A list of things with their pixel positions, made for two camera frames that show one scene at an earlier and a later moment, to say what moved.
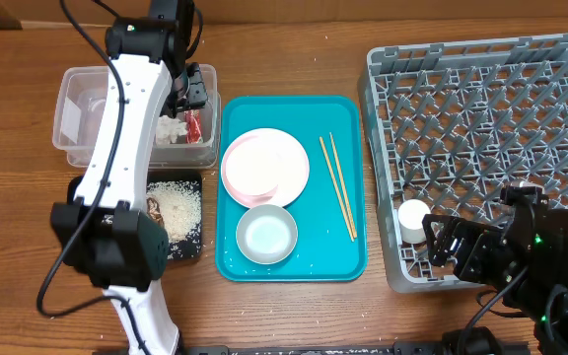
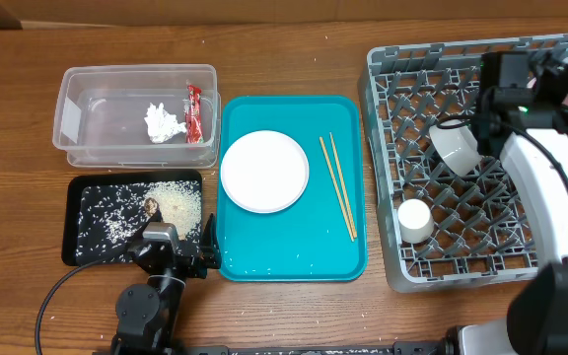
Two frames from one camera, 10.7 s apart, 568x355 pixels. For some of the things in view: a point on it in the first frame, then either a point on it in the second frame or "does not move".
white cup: (410, 215) does not move
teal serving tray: (324, 251) does not move
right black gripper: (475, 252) -> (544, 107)
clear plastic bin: (80, 110) does not move
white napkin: (168, 128) does not move
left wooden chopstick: (337, 191) does not move
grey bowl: (266, 234) -> (458, 147)
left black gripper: (197, 96) -> (209, 253)
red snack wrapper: (193, 132) does not move
